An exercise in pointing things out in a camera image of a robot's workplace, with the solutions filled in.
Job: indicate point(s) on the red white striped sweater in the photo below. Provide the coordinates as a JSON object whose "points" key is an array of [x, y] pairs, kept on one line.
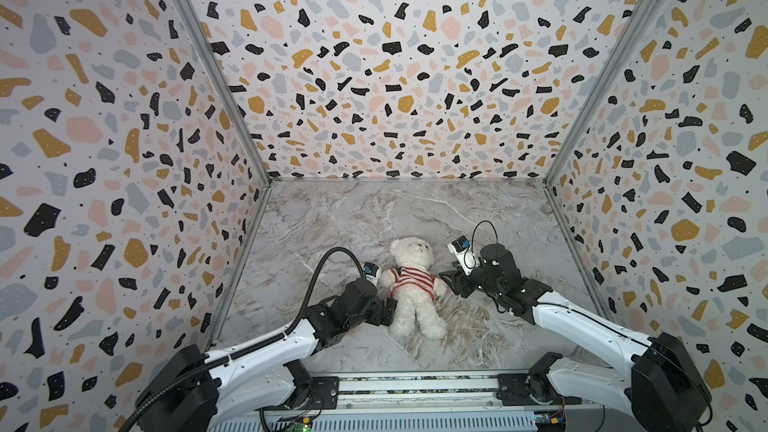
{"points": [[410, 277]]}

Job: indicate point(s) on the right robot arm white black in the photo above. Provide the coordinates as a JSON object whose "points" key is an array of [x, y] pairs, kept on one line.
{"points": [[650, 378]]}

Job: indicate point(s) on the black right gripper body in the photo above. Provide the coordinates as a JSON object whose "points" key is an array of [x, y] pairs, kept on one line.
{"points": [[465, 279]]}

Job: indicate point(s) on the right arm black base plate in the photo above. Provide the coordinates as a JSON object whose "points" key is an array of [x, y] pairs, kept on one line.
{"points": [[519, 389]]}

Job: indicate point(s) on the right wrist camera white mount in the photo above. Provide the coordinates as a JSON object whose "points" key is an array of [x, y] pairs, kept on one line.
{"points": [[461, 248]]}

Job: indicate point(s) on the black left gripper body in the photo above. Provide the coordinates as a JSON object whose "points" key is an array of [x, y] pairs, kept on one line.
{"points": [[375, 313]]}

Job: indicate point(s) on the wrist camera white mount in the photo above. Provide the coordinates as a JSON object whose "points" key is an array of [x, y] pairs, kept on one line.
{"points": [[372, 272], [461, 248]]}

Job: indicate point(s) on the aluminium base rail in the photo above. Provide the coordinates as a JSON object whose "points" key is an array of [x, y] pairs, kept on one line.
{"points": [[436, 401]]}

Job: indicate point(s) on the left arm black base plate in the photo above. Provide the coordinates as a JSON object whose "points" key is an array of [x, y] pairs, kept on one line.
{"points": [[314, 393]]}

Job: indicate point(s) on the white plush teddy bear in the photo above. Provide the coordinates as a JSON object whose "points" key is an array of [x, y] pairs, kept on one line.
{"points": [[414, 307]]}

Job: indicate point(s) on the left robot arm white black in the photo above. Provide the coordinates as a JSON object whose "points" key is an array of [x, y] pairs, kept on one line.
{"points": [[197, 390]]}

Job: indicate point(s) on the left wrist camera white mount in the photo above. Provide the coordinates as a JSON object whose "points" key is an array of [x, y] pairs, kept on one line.
{"points": [[372, 272]]}

